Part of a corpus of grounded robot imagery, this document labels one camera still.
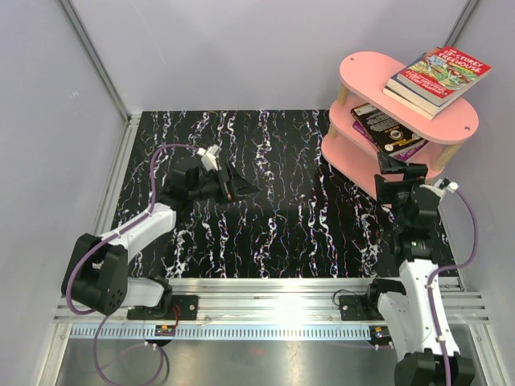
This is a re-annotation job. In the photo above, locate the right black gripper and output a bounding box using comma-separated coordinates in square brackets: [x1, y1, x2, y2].
[374, 152, 428, 230]

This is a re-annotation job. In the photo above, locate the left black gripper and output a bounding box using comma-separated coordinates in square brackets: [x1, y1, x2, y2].
[188, 161, 259, 205]

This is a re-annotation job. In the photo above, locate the purple treehouse book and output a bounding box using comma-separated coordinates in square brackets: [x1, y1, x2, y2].
[352, 121, 429, 162]

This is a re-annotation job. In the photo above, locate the blue 169-storey treehouse book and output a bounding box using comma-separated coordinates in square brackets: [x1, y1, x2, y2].
[350, 104, 404, 131]

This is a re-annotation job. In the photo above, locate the dark blue hardcover book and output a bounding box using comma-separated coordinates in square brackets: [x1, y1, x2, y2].
[382, 86, 452, 120]

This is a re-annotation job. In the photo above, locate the blue orange sunset paperback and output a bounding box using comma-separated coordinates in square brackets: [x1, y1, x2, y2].
[385, 78, 455, 105]

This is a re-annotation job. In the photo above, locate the red 13-storey treehouse book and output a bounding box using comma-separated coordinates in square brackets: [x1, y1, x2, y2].
[395, 46, 492, 105]

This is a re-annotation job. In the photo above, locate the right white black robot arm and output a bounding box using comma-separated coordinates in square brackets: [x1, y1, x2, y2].
[364, 152, 476, 385]

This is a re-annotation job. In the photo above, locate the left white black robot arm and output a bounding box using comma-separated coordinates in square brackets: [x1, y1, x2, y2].
[61, 162, 259, 319]

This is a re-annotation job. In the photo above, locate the black marble pattern mat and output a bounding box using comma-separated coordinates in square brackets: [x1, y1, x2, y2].
[113, 110, 398, 279]

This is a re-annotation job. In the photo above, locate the pink three-tier shelf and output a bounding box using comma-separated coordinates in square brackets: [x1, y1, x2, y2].
[320, 51, 479, 197]

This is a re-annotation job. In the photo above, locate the left small circuit board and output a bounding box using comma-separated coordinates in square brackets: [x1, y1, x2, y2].
[154, 325, 176, 336]

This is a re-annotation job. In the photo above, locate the small circuit board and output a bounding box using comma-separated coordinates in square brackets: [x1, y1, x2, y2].
[154, 325, 176, 336]
[370, 326, 393, 345]

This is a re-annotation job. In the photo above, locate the right small circuit board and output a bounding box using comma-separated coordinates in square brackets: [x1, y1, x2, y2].
[370, 326, 393, 345]

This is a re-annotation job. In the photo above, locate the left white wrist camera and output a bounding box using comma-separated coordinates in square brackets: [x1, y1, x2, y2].
[196, 145, 221, 172]

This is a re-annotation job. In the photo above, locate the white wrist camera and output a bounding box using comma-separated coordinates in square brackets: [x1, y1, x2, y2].
[196, 145, 221, 172]
[422, 179, 459, 199]

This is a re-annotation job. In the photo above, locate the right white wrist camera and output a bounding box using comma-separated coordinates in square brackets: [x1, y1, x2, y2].
[422, 179, 459, 199]

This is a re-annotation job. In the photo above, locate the left aluminium corner post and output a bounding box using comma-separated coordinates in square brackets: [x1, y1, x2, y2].
[57, 0, 132, 125]

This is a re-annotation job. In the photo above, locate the aluminium corner post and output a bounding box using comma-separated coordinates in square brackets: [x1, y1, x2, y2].
[57, 0, 132, 125]
[443, 0, 483, 47]

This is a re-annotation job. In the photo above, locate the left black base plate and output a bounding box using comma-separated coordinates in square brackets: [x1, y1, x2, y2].
[127, 294, 199, 321]

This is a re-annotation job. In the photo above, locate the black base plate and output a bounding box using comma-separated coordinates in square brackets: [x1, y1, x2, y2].
[127, 294, 199, 321]
[338, 294, 384, 322]

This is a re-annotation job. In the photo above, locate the right aluminium corner post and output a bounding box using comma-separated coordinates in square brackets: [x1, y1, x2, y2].
[443, 0, 483, 47]

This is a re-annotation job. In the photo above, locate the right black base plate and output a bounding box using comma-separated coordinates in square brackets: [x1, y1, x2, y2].
[338, 294, 384, 322]

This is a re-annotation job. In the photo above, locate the white slotted cable duct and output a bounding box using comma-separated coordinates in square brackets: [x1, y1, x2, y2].
[71, 323, 371, 341]

